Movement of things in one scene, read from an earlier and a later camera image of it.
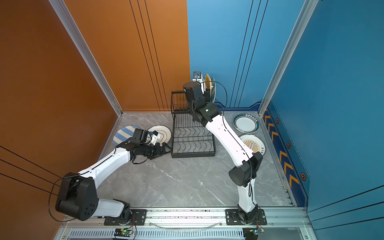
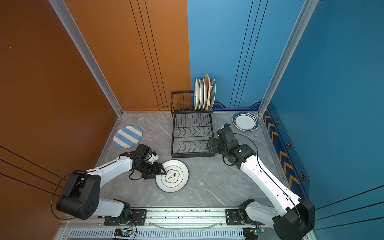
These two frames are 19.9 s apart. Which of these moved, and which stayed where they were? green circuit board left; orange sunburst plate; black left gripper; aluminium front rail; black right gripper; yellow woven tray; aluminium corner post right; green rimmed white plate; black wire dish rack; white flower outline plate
Moved: white flower outline plate; orange sunburst plate; black left gripper; black right gripper
Stayed: aluminium corner post right; green rimmed white plate; aluminium front rail; yellow woven tray; green circuit board left; black wire dish rack
